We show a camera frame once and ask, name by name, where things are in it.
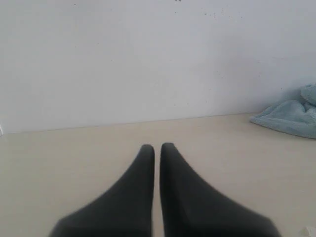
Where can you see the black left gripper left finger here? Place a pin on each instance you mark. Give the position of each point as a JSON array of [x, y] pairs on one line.
[[124, 210]]

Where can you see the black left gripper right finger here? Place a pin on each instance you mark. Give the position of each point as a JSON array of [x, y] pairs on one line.
[[193, 208]]

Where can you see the light blue fluffy towel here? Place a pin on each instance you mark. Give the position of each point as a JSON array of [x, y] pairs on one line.
[[294, 117]]

